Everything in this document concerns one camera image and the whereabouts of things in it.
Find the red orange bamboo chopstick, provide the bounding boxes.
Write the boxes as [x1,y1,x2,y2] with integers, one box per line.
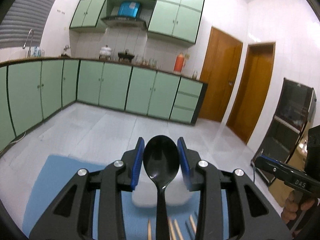
[174,219,184,240]

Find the black plastic spoon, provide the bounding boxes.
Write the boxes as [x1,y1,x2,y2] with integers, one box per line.
[143,135,180,239]

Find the green lower kitchen cabinets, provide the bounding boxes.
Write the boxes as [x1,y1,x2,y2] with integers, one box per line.
[1,58,207,149]

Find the green kitchen cabinets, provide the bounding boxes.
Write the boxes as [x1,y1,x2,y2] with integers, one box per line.
[1,58,207,149]
[69,0,205,44]

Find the kitchen faucet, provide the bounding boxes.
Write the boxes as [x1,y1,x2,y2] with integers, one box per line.
[22,29,34,58]

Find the green upper kitchen cabinets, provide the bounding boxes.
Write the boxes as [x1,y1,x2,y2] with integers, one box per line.
[69,0,205,44]

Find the right hand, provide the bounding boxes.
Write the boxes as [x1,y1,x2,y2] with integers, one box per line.
[281,191,318,224]

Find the cardboard box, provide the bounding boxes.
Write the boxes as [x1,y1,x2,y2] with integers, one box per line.
[268,129,311,208]

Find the blue table mat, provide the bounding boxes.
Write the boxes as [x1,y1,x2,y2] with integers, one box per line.
[29,152,223,239]

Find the red striped bamboo chopstick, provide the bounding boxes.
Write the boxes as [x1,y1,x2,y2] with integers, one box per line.
[189,215,196,234]

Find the black glass cabinet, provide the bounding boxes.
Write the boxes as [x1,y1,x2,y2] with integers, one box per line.
[251,78,317,170]

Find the white double utensil holder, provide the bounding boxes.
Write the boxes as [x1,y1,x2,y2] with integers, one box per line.
[132,167,194,207]

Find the plain bamboo chopstick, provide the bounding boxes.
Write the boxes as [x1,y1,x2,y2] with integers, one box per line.
[168,218,176,240]
[147,220,152,240]

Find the right wooden door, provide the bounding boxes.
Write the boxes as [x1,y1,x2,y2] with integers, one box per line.
[227,42,276,144]

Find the wooden door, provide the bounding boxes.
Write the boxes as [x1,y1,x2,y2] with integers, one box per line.
[199,27,243,122]
[227,42,276,144]

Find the left wooden door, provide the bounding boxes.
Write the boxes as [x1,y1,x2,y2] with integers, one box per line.
[199,27,243,122]

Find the small kettle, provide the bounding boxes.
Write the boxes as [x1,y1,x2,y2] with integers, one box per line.
[61,44,70,58]

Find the white pot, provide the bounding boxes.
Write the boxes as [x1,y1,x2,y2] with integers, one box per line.
[99,45,112,60]

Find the black wok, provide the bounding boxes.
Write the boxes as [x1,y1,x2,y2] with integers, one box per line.
[118,49,135,63]

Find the orange thermos jug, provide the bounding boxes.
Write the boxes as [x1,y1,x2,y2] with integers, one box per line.
[174,53,185,73]

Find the window blind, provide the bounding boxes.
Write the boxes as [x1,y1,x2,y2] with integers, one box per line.
[1,0,55,48]

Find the range hood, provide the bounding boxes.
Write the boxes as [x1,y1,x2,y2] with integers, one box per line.
[100,1,147,30]

